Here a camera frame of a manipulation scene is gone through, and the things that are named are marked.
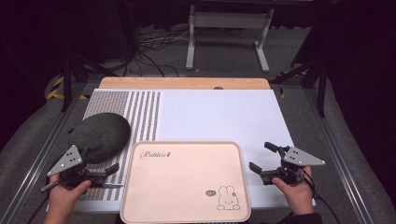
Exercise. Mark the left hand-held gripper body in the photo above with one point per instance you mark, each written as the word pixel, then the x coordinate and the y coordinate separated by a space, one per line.
pixel 67 160

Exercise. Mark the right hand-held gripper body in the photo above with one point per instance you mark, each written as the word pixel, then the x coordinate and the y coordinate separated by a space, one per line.
pixel 300 157

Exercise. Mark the person's right hand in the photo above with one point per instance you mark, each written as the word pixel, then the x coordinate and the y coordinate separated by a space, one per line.
pixel 297 196

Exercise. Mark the person's left hand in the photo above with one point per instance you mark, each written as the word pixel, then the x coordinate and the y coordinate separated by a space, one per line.
pixel 62 199

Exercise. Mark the small grey pointed tool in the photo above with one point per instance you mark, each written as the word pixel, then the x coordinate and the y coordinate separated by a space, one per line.
pixel 113 185

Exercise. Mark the dark grey round hat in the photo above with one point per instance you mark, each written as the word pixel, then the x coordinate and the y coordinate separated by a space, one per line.
pixel 102 133

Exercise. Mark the white striped table mat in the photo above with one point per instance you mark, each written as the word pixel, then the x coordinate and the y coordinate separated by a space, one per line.
pixel 218 118

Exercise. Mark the black tripod stand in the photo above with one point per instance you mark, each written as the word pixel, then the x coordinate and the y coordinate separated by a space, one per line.
pixel 321 93
pixel 66 84

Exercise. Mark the pink rabbit print tray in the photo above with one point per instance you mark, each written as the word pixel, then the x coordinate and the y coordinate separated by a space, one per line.
pixel 186 180

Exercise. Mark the yellow black hazard tape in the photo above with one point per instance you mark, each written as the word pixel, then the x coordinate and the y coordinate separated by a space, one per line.
pixel 54 90

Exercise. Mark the aluminium floor rail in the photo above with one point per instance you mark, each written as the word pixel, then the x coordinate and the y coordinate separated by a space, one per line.
pixel 342 161
pixel 40 155

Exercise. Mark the white metal stand frame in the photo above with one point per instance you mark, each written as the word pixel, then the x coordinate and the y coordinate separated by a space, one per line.
pixel 229 20

